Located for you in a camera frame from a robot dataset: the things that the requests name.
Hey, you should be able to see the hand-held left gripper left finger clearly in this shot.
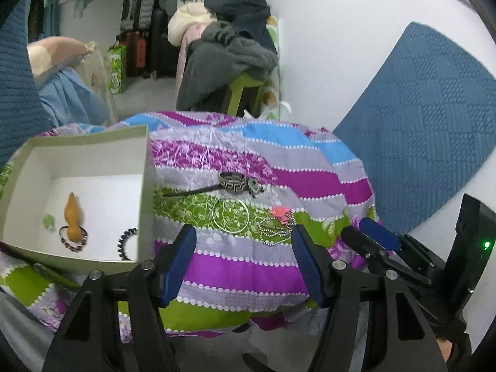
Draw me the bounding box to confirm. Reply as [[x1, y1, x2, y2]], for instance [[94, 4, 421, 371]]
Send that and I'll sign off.
[[42, 224, 197, 372]]

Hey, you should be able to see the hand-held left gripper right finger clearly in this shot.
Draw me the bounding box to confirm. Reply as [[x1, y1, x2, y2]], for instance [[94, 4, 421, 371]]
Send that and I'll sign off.
[[291, 225, 450, 372]]

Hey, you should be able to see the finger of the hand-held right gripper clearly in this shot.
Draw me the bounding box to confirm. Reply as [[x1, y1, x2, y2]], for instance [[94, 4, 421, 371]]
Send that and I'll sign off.
[[340, 225, 432, 289], [358, 218, 402, 253]]

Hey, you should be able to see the ball chain with pink tag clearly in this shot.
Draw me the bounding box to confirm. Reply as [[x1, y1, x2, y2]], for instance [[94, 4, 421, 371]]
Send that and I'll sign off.
[[258, 207, 300, 246]]

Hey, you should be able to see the black coil hair tie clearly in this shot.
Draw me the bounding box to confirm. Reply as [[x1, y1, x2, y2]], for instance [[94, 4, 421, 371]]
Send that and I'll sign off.
[[117, 228, 139, 260]]

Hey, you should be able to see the patterned woven bracelet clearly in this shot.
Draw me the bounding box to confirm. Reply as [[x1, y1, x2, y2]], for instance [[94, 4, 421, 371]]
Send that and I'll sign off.
[[219, 172, 248, 195]]

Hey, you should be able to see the white cardboard box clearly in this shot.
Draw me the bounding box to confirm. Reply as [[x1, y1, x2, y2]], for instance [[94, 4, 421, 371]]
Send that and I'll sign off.
[[0, 125, 156, 276]]

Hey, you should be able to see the orange gourd pendant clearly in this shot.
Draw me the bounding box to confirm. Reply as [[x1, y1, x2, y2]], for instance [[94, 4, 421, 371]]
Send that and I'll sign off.
[[63, 193, 83, 243]]

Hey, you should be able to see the dark beaded bracelet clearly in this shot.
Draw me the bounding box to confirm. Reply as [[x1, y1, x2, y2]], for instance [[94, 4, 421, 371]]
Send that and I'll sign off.
[[59, 225, 89, 252]]

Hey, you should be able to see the striped floral printed cloth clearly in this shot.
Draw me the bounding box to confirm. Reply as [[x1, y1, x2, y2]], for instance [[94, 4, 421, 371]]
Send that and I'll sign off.
[[0, 110, 378, 336]]

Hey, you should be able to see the blue quilted cushion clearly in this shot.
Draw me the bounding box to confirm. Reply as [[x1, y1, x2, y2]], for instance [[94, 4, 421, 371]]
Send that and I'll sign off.
[[333, 22, 496, 237], [0, 0, 55, 168]]

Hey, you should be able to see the person's left leg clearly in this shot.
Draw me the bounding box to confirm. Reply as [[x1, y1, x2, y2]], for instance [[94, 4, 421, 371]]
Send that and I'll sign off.
[[0, 290, 59, 372]]

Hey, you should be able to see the green plastic stool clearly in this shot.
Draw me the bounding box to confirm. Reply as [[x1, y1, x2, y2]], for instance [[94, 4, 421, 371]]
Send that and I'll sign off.
[[221, 73, 267, 117]]

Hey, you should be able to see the light blue bed sheet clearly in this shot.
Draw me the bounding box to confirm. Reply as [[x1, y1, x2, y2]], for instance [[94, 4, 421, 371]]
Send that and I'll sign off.
[[39, 68, 110, 127]]

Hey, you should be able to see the gray fleece garment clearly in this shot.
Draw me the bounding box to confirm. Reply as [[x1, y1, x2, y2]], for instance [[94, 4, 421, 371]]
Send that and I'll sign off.
[[176, 21, 280, 112]]

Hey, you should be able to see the green shopping bag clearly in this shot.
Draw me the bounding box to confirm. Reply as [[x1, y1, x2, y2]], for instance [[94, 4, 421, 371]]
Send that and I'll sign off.
[[108, 44, 128, 95]]

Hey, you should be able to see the red suitcase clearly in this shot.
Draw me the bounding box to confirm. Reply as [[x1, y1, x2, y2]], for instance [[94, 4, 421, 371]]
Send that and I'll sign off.
[[116, 31, 150, 79]]

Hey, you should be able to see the black suitcase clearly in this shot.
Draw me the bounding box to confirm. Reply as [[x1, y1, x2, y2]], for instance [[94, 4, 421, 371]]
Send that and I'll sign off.
[[149, 8, 184, 81]]

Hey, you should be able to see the cream padded garment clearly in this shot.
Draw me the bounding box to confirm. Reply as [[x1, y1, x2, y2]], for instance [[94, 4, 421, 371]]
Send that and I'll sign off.
[[167, 2, 218, 47]]

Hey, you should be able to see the navy hoodie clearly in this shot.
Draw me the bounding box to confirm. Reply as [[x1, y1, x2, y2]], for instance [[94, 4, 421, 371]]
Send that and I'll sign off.
[[203, 0, 278, 53]]

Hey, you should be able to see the gray suitcase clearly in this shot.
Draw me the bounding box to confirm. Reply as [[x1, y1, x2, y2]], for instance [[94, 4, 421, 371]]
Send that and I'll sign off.
[[121, 0, 157, 32]]

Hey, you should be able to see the white bag handle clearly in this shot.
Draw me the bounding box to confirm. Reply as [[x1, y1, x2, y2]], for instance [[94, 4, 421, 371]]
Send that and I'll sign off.
[[242, 101, 292, 122]]

